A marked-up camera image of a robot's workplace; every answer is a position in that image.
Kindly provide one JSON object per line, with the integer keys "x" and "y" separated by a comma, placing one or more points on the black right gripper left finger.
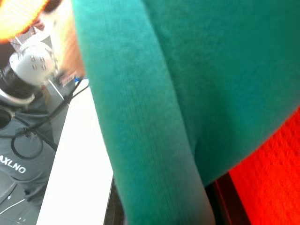
{"x": 114, "y": 206}

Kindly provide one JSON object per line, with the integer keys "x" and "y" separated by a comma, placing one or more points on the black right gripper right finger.
{"x": 225, "y": 201}

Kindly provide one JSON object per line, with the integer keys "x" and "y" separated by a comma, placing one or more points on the grey robot torso cover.
{"x": 30, "y": 164}

